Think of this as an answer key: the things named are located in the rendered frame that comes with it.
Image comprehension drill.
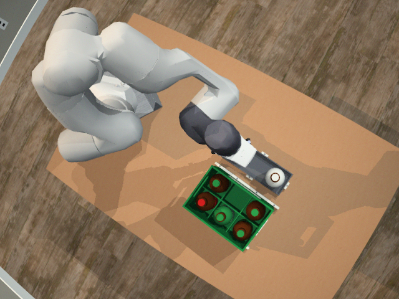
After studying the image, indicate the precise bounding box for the green bottle crate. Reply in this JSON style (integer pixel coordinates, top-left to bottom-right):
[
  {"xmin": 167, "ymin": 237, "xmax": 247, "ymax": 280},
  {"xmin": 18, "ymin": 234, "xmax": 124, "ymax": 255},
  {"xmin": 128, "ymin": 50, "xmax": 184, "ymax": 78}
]
[{"xmin": 188, "ymin": 166, "xmax": 274, "ymax": 252}]

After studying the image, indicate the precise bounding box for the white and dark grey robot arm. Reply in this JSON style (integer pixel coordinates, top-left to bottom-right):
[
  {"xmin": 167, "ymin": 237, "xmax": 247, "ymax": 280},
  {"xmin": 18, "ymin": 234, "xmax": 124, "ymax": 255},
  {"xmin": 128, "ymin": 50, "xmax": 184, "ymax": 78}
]
[{"xmin": 31, "ymin": 7, "xmax": 257, "ymax": 168}]

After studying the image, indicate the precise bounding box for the brown bottle with red cap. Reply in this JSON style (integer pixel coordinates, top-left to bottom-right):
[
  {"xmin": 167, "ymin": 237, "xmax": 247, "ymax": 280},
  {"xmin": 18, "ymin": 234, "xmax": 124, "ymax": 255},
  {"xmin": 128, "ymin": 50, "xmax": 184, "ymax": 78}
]
[{"xmin": 195, "ymin": 191, "xmax": 218, "ymax": 211}]

